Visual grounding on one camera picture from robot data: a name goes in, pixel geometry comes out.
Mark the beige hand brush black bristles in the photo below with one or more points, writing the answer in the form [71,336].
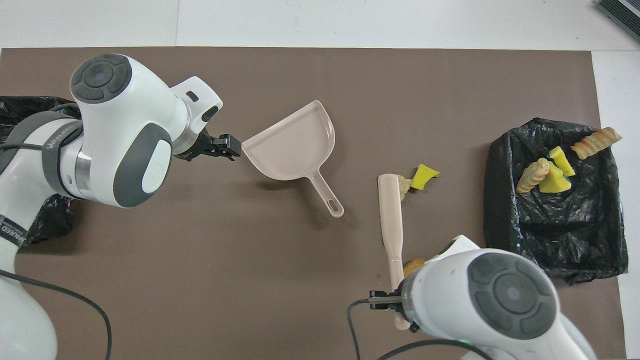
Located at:
[390,215]

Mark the orange striped toy croissant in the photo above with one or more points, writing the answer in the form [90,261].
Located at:
[595,142]

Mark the brown table mat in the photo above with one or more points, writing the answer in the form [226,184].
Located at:
[300,75]

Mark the brown toy bread roll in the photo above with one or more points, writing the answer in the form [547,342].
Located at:
[414,265]

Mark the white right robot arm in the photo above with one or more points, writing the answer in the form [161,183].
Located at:
[500,310]

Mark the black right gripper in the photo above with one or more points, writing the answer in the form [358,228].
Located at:
[414,328]

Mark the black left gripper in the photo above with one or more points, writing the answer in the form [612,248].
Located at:
[200,147]

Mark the beige plastic dustpan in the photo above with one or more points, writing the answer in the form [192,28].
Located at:
[295,145]

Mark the pale toy pastry piece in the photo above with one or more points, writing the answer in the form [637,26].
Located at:
[532,175]
[405,186]

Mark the dark grey ribbed object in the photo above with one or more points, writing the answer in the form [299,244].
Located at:
[620,15]

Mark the black bag bin pink spot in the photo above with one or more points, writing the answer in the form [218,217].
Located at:
[50,225]

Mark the black bag lined bin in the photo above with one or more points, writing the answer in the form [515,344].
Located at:
[555,235]

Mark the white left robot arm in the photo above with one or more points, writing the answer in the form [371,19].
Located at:
[125,130]

